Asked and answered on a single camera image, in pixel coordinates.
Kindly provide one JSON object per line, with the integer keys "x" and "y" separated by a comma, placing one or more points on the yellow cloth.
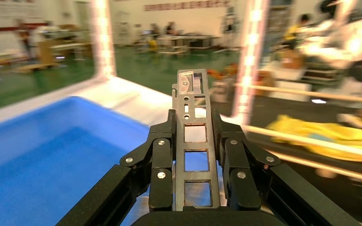
{"x": 334, "y": 137}

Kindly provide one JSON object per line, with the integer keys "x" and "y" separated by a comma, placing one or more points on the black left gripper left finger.
{"x": 160, "y": 174}

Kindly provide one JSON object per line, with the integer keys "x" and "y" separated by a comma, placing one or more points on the blue plastic bin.
{"x": 43, "y": 162}

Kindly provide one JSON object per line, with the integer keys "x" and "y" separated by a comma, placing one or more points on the white robot base machine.
{"x": 349, "y": 40}

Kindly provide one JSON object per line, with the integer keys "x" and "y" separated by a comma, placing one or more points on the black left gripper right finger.
{"x": 243, "y": 181}

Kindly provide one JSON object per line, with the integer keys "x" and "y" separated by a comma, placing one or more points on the perforated grey metal channel part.
{"x": 195, "y": 146}

